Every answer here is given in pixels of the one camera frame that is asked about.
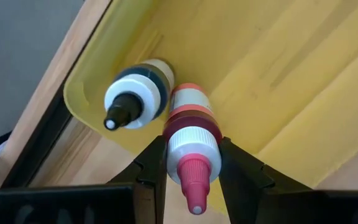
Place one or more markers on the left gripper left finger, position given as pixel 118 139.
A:
pixel 149 174

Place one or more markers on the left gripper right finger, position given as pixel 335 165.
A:
pixel 241 177

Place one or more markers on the large pink food coloring bottle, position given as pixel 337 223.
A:
pixel 193 149

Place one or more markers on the large black food coloring bottle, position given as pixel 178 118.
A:
pixel 135 96

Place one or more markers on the yellow translucent plastic bin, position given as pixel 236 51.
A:
pixel 259 77

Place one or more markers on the black aluminium table frame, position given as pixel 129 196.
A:
pixel 42 137

